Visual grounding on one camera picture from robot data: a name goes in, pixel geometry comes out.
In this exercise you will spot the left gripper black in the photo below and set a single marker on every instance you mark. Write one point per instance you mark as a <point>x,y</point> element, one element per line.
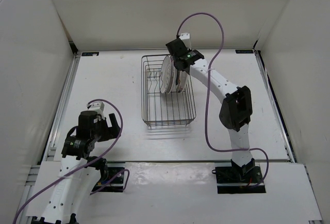
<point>111,132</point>

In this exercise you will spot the green red rimmed plate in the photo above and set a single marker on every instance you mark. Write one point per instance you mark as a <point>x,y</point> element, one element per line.
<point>181,80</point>

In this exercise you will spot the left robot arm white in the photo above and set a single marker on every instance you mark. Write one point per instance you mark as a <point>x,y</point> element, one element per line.
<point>79,171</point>

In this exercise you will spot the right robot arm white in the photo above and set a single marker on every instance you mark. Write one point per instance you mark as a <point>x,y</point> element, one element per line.
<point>236,103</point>

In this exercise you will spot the white plate in rack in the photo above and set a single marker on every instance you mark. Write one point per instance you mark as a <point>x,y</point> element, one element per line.
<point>167,75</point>

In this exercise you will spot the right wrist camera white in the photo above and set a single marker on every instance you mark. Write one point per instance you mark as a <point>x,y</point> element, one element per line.
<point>185,38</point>

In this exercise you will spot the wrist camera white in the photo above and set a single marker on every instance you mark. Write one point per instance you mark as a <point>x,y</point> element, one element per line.
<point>185,38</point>
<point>97,106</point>

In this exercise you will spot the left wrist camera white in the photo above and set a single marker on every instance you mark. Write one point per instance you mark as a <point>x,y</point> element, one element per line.
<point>97,106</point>

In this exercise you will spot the wire dish rack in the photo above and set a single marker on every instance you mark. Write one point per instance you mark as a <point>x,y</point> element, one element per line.
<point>163,109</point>

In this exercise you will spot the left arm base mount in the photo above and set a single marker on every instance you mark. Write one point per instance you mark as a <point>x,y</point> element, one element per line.
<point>115,181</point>

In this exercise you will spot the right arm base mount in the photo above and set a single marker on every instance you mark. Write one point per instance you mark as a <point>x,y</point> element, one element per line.
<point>230,182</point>

